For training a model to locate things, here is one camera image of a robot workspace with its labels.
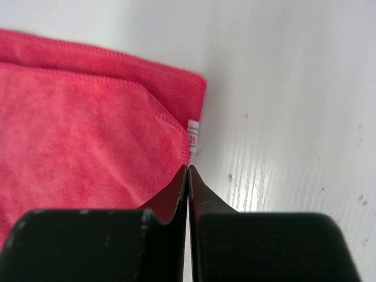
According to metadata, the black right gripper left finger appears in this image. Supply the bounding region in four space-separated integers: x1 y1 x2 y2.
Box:
1 166 187 281

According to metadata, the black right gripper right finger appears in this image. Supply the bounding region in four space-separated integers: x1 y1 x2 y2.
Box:
187 166 360 281

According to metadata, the pink towel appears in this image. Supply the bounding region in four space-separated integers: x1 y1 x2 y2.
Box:
1 30 206 241

